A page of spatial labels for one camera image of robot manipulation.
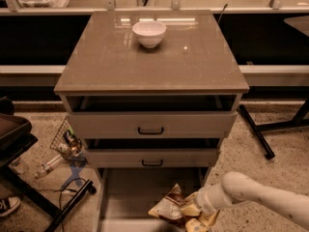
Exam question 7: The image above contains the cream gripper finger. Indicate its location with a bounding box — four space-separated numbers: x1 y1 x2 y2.
185 211 219 232
180 192 201 217

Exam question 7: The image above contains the brown chip bag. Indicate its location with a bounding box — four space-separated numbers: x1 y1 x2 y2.
148 184 198 229

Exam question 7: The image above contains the clear plastic bottle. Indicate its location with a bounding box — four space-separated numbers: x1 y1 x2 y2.
35 155 63 178

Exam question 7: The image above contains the black cable on floor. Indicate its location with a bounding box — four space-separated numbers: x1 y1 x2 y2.
34 177 89 232

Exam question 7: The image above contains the black stand left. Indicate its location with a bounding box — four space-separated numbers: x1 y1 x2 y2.
0 96 97 232

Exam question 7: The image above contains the wire basket with items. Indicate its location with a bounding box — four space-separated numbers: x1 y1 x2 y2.
50 119 85 162

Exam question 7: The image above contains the black stand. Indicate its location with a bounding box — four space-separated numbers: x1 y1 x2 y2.
0 96 97 232
239 99 309 160

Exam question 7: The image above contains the black and white sneaker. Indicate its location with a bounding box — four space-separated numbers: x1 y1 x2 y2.
0 196 20 218

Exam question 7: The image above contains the grey drawer cabinet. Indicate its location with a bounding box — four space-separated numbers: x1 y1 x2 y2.
53 9 250 232

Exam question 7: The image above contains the white ceramic bowl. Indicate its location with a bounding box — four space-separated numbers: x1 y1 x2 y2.
132 20 166 48

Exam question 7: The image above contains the drawer with handle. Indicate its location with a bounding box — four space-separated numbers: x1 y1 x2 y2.
68 112 237 139
84 149 218 168

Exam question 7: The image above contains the black stand right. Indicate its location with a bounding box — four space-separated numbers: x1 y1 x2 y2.
239 99 309 160

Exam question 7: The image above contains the top drawer with handle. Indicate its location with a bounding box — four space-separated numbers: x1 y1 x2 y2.
68 112 237 139

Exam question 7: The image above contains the blue tape cross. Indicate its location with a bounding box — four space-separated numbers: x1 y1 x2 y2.
62 161 87 188

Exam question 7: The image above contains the middle drawer with handle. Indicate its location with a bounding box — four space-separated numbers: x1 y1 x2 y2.
84 149 218 168

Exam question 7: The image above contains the open bottom drawer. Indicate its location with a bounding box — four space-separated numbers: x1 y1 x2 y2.
93 167 208 232

